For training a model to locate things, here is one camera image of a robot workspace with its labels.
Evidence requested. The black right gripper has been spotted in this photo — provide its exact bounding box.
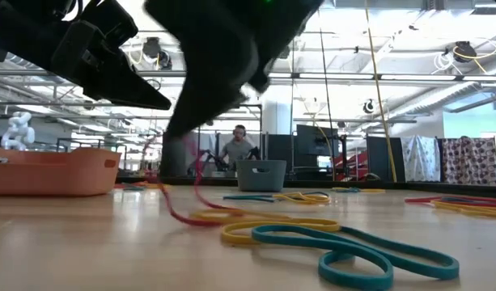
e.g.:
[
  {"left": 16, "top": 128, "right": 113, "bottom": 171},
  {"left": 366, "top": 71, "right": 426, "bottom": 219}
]
[{"left": 144, "top": 0, "right": 325, "bottom": 138}]

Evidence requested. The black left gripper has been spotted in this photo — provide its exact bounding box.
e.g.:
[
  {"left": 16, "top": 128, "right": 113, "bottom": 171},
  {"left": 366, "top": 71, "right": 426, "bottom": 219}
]
[{"left": 0, "top": 19, "right": 172, "bottom": 111}]

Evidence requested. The white pillar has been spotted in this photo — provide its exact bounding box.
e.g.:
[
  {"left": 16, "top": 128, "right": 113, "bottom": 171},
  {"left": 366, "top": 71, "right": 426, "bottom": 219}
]
[{"left": 265, "top": 91, "right": 293, "bottom": 137}]

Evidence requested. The person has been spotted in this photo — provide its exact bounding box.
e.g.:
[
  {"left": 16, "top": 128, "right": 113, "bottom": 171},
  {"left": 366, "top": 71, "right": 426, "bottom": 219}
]
[{"left": 218, "top": 124, "right": 261, "bottom": 171}]

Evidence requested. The black panel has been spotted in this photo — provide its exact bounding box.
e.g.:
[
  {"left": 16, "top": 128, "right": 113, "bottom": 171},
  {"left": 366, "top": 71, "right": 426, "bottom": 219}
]
[{"left": 266, "top": 133, "right": 293, "bottom": 162}]

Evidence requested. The dark curtain panel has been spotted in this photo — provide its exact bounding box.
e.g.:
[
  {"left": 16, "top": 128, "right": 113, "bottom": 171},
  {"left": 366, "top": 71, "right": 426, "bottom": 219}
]
[{"left": 160, "top": 131, "right": 200, "bottom": 178}]

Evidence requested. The grey-teal plastic basket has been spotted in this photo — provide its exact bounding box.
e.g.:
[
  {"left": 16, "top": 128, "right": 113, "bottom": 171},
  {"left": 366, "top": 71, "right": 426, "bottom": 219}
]
[{"left": 235, "top": 159, "right": 288, "bottom": 193}]

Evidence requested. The long overhead light bar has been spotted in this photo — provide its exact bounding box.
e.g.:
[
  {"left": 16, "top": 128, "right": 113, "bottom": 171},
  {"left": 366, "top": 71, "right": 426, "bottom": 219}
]
[{"left": 0, "top": 68, "right": 496, "bottom": 82}]

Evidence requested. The white robot figure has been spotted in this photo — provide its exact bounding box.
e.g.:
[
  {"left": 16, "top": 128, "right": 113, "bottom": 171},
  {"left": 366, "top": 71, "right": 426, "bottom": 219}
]
[{"left": 0, "top": 111, "right": 36, "bottom": 151}]

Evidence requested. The orange plastic basket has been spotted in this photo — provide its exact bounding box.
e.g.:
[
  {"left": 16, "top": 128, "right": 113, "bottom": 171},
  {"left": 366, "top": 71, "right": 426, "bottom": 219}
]
[{"left": 0, "top": 146, "right": 122, "bottom": 198}]

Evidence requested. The black monitor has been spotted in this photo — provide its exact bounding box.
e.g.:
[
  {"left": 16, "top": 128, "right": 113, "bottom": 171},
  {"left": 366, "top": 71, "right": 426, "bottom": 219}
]
[{"left": 295, "top": 124, "right": 340, "bottom": 158}]

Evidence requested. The black partition screen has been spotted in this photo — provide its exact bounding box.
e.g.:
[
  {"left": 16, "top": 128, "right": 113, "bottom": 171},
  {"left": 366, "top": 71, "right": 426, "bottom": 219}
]
[{"left": 367, "top": 136, "right": 405, "bottom": 183}]

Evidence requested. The white patterned cloth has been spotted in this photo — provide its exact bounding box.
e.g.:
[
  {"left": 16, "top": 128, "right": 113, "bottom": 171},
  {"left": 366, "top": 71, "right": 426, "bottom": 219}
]
[{"left": 401, "top": 135, "right": 442, "bottom": 183}]

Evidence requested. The dark circle-patterned cloth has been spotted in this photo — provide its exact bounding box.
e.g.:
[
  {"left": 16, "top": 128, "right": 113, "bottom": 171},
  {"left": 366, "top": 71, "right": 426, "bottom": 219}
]
[{"left": 440, "top": 137, "right": 496, "bottom": 186}]

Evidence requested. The black ceiling cable reel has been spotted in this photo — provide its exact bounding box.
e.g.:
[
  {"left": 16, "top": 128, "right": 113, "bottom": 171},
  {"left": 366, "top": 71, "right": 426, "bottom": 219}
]
[
  {"left": 452, "top": 40, "right": 478, "bottom": 64},
  {"left": 142, "top": 36, "right": 174, "bottom": 70}
]

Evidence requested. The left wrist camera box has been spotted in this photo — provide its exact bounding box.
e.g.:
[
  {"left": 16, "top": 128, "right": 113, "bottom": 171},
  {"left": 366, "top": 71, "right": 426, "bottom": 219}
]
[{"left": 79, "top": 0, "right": 139, "bottom": 49}]

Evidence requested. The black hanging cable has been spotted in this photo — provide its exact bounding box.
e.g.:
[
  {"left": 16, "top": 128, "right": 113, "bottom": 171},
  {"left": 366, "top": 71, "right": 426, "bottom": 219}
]
[{"left": 318, "top": 26, "right": 337, "bottom": 182}]

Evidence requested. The red frame object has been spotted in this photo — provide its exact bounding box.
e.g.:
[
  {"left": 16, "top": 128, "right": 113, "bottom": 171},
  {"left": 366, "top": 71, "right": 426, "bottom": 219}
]
[{"left": 334, "top": 151, "right": 368, "bottom": 181}]

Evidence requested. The yellow hanging cable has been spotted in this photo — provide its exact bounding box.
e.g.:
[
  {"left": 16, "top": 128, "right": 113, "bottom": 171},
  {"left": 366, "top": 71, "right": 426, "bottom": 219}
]
[{"left": 363, "top": 0, "right": 398, "bottom": 183}]

